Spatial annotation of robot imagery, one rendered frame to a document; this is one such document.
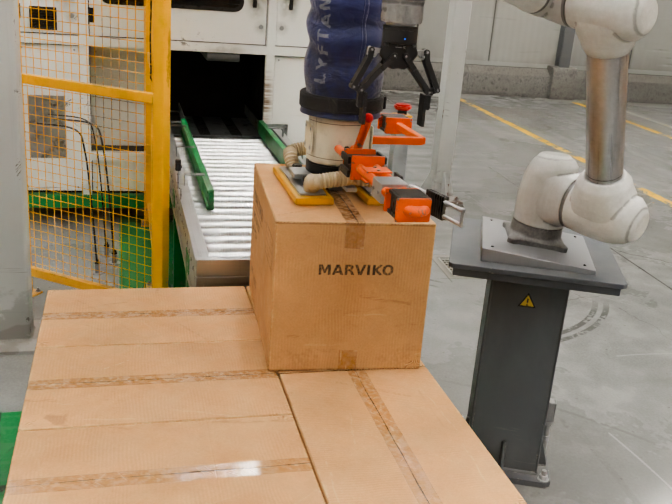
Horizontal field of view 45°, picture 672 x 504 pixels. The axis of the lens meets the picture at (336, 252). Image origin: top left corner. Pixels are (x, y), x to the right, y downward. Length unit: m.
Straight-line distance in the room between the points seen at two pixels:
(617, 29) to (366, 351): 0.99
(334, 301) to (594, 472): 1.27
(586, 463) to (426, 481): 1.31
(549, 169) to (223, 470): 1.31
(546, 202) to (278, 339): 0.91
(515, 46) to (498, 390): 9.94
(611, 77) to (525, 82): 10.13
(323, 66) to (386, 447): 0.96
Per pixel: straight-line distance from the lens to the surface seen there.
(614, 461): 3.04
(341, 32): 2.10
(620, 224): 2.37
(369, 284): 2.04
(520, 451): 2.78
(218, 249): 2.97
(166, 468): 1.74
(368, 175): 1.87
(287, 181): 2.23
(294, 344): 2.07
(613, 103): 2.23
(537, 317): 2.57
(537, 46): 12.47
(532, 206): 2.50
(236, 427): 1.86
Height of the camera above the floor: 1.51
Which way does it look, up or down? 19 degrees down
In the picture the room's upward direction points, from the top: 5 degrees clockwise
